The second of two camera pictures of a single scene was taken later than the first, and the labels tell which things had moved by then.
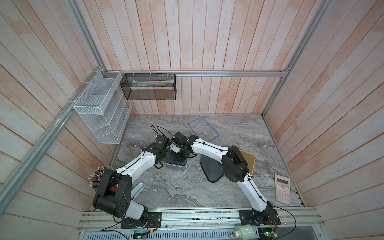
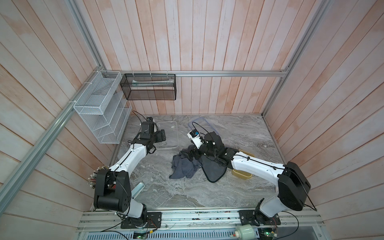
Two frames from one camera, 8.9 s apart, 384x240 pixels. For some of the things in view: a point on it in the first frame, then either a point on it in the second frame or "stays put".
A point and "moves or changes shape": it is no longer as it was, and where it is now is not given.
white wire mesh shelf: x=104 y=108 stays put
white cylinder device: x=245 y=232 stays put
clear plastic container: x=203 y=129 stays put
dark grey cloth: x=176 y=158 moves or changes shape
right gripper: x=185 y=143 to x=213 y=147
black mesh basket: x=149 y=86 stays put
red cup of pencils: x=94 y=180 stays put
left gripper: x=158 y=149 to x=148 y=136
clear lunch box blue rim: x=174 y=161 to x=171 y=140
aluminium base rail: x=198 y=225 stays put
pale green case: x=136 y=190 stays put
